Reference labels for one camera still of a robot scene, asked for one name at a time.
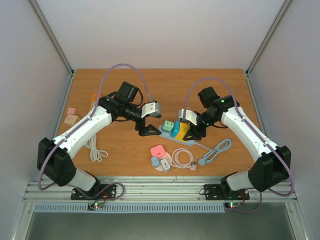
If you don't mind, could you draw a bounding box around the yellow cube socket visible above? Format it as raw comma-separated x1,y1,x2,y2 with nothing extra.
175,122,190,141

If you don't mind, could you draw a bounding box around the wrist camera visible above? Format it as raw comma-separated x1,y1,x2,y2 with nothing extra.
178,109,198,126
141,101,162,118

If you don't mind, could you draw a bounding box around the light blue power strip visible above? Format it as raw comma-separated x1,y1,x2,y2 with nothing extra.
158,125,195,147

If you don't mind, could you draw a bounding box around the mint green usb charger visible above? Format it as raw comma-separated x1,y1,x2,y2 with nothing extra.
161,120,175,133

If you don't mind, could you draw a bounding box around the grey slotted cable duct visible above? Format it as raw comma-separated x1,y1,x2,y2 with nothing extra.
33,202,225,214

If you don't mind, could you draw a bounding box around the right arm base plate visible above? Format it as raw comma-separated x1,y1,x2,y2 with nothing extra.
204,184,250,201

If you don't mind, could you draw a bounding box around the beige cube dragon adapter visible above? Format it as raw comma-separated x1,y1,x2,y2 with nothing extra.
63,114,80,126

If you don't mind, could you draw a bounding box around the white grey plug adapter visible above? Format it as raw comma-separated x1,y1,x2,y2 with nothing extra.
160,158,171,173

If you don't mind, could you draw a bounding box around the white power strip cable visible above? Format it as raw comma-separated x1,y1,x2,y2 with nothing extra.
83,133,109,163

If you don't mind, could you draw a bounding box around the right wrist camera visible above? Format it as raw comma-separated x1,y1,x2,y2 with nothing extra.
178,109,198,126

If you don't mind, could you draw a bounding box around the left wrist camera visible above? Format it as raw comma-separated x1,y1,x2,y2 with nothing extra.
141,101,162,118

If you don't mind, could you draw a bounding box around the pink white coiled cable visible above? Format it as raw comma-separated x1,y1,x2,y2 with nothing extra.
170,147,199,172

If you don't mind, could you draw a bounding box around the blue plug adapter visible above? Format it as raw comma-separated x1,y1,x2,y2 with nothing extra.
151,156,160,168

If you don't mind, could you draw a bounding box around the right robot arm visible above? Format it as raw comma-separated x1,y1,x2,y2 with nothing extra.
178,87,293,198

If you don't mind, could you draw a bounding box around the light blue cable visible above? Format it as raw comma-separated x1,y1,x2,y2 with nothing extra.
193,138,232,166

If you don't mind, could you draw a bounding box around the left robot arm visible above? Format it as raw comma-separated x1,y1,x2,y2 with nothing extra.
37,82,162,199

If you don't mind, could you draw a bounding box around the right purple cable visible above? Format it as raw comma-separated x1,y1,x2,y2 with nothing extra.
183,76,295,214

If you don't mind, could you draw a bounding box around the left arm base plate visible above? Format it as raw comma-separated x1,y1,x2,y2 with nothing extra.
70,184,117,201

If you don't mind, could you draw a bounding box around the coral pink plug adapter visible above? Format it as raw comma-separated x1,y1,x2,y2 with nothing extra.
150,144,166,158

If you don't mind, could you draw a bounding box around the round pink socket base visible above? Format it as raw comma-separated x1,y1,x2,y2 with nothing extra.
151,152,173,173

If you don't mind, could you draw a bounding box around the teal plug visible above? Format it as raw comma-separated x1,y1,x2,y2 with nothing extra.
170,120,180,138

